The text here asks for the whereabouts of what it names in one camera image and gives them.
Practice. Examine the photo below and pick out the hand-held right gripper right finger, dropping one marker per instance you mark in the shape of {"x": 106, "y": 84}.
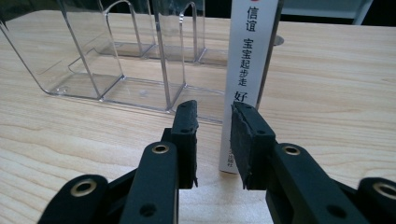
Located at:
{"x": 250, "y": 146}

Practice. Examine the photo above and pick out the small grey round disc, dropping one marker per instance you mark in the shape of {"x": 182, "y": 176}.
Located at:
{"x": 279, "y": 40}

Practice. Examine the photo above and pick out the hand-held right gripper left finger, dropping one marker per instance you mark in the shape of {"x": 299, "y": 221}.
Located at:
{"x": 185, "y": 140}

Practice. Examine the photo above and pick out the clear acrylic divided organizer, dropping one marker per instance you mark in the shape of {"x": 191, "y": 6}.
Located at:
{"x": 118, "y": 62}

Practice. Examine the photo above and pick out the green and white picture book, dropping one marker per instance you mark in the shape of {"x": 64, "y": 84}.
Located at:
{"x": 246, "y": 77}

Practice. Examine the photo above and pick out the white metal stand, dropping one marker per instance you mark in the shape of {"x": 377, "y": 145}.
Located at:
{"x": 327, "y": 9}

